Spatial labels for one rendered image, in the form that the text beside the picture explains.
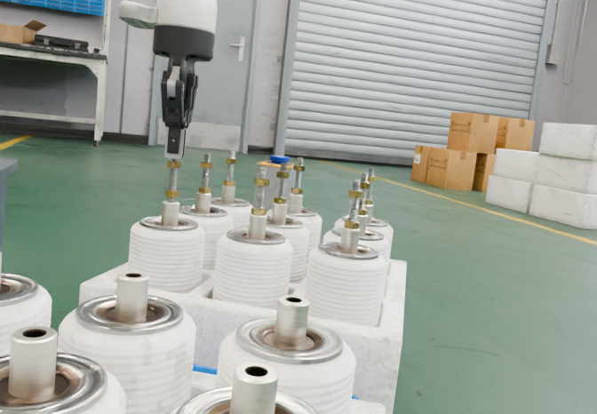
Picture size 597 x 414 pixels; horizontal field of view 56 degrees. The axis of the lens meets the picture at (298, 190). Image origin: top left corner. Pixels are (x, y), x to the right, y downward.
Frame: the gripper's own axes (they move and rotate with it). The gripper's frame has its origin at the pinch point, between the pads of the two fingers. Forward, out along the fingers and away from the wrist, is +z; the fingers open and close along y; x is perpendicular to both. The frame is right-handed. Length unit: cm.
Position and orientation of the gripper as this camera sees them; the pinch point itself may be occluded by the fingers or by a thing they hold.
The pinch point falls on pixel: (175, 143)
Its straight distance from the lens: 74.7
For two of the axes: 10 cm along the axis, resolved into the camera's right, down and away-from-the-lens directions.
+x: -9.9, -1.1, -0.5
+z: -1.1, 9.9, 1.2
